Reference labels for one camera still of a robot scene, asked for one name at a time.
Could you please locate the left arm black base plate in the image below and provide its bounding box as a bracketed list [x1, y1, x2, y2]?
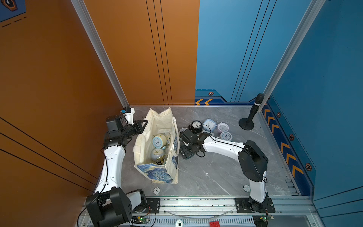
[133, 197, 161, 214]

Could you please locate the yellow blue twin-bell clock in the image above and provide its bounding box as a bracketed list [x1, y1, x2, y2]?
[152, 133, 167, 148]

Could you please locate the white round number tag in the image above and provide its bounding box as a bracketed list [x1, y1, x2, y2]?
[175, 219, 183, 227]

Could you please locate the white round alarm clock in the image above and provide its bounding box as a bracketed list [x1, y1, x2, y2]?
[219, 131, 233, 141]

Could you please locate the black round alarm clock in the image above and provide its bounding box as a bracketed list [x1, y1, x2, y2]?
[189, 120, 203, 133]

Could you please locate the pink round alarm clock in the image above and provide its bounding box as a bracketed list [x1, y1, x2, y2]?
[217, 123, 229, 133]

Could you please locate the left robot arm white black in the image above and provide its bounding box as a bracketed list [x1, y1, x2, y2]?
[85, 111, 148, 227]

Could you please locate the black microphone on stand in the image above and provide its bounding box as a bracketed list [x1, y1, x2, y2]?
[239, 93, 264, 131]

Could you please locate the red block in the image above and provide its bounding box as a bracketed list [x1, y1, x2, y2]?
[209, 221, 221, 227]

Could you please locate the green circuit board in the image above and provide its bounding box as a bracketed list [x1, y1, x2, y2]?
[131, 216, 150, 226]

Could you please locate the white round marker right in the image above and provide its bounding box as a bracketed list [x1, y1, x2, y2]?
[243, 184, 251, 193]

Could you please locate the white round marker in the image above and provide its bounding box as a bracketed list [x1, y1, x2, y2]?
[153, 187, 161, 195]
[243, 184, 251, 193]

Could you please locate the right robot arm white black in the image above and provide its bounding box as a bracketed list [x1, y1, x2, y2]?
[181, 129, 271, 213]

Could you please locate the white round marker left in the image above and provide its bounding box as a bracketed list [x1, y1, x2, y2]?
[153, 187, 161, 195]

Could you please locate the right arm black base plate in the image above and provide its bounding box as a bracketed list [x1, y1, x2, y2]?
[234, 196, 276, 213]

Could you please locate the cream canvas bag starry print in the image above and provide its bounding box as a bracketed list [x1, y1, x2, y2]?
[133, 108, 181, 184]

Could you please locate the dark teal alarm clock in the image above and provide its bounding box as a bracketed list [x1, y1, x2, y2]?
[180, 147, 194, 160]

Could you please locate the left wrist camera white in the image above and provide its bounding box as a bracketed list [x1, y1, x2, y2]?
[120, 107, 135, 125]

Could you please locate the light blue square alarm clock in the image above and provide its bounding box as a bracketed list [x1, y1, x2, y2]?
[202, 119, 217, 132]

